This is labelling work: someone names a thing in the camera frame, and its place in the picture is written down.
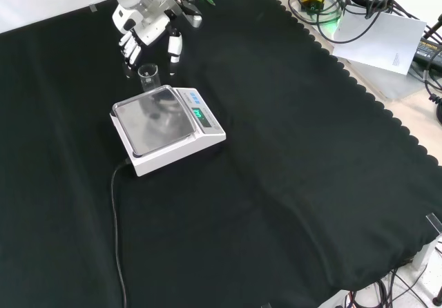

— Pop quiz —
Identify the grey metal base plate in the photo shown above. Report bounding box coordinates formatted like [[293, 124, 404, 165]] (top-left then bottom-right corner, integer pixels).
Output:
[[340, 58, 431, 102]]

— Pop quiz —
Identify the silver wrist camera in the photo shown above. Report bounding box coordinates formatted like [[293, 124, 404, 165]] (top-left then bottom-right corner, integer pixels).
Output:
[[174, 0, 204, 29]]

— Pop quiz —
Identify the black power adapter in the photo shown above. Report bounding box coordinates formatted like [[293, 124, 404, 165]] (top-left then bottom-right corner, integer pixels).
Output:
[[413, 37, 442, 71]]

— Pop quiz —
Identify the clear tape piece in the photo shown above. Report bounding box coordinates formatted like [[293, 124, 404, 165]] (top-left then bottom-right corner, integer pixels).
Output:
[[425, 212, 442, 235]]

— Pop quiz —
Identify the white paper sheet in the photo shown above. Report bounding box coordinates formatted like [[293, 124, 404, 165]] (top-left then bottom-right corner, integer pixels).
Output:
[[331, 9, 428, 77]]

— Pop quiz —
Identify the white electronic balance steel pan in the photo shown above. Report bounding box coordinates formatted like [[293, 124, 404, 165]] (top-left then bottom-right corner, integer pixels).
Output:
[[109, 84, 227, 177]]

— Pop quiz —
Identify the small clear glass beaker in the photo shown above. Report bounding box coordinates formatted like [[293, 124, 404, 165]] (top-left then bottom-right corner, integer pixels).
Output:
[[137, 64, 162, 93]]

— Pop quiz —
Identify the white bench leg bracket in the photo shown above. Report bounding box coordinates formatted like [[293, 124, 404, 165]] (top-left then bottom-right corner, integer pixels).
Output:
[[410, 233, 442, 271]]

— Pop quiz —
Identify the black tripod leg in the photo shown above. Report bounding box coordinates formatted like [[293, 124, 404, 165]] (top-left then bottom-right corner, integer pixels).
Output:
[[423, 10, 442, 41]]

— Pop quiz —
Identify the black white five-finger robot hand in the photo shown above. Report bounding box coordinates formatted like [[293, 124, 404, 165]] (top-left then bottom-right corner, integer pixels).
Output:
[[111, 0, 184, 79]]

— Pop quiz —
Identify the black balance power cable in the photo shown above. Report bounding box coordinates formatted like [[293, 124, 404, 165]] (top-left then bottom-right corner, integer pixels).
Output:
[[110, 157, 133, 308]]

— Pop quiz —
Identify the black bench cloth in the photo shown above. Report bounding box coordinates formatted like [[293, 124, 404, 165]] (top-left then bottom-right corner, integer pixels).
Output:
[[0, 0, 442, 308]]

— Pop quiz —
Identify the black floor cable tangle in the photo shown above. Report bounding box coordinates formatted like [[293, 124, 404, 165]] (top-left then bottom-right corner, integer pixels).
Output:
[[344, 265, 442, 308]]

